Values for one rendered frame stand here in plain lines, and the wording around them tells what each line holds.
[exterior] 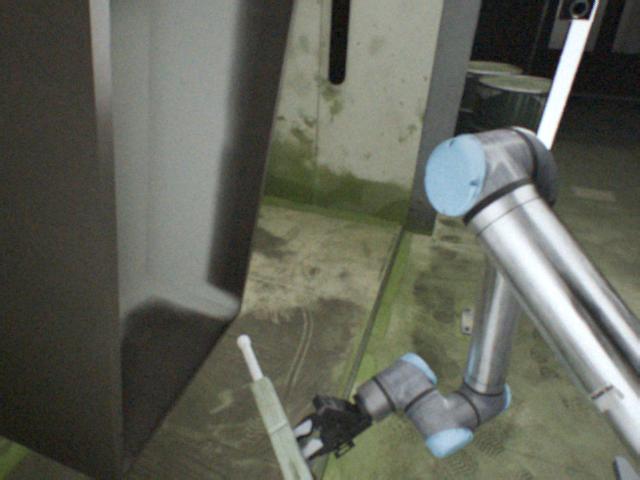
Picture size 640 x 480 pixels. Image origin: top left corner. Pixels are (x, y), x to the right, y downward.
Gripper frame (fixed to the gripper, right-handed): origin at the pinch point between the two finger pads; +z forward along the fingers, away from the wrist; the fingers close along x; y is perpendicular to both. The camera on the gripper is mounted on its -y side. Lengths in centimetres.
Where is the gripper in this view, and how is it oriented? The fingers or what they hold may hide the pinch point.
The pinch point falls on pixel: (286, 454)
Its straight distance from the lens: 104.0
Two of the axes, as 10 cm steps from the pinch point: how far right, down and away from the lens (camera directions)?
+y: 3.2, 7.5, 5.7
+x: -4.2, -4.3, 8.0
